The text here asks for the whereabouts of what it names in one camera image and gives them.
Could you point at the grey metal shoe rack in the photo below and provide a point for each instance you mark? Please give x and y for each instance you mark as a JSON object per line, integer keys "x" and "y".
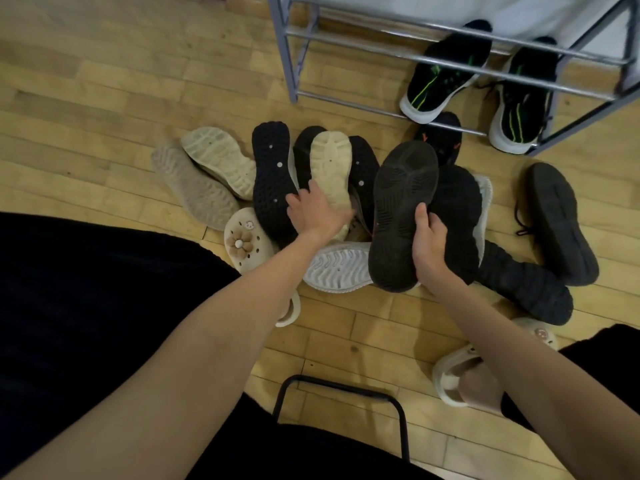
{"x": 286, "y": 64}

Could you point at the person's right foot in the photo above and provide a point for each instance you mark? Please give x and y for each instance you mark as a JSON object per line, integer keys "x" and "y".
{"x": 480, "y": 389}

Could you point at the person's right forearm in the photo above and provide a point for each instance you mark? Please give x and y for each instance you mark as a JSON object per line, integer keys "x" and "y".
{"x": 550, "y": 394}

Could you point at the cream clog with flower charm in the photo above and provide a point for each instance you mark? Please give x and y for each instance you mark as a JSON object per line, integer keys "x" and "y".
{"x": 247, "y": 239}

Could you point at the cream clog with pink charm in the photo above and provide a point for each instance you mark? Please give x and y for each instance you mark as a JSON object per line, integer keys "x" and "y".
{"x": 542, "y": 332}

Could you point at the black green-striped sneaker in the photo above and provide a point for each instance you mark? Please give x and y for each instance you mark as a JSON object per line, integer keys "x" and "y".
{"x": 430, "y": 92}
{"x": 520, "y": 119}

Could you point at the person's black trousers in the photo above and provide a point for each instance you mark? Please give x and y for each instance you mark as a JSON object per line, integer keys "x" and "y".
{"x": 75, "y": 304}

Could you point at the person's left hand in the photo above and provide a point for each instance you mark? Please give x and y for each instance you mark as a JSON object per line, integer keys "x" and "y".
{"x": 317, "y": 214}

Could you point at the person's left forearm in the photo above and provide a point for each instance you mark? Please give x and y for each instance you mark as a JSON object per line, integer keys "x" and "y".
{"x": 150, "y": 374}

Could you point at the black metal stool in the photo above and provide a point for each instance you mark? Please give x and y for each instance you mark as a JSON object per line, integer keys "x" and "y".
{"x": 345, "y": 387}

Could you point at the person's right hand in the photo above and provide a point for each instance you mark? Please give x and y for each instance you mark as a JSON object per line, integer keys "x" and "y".
{"x": 430, "y": 244}

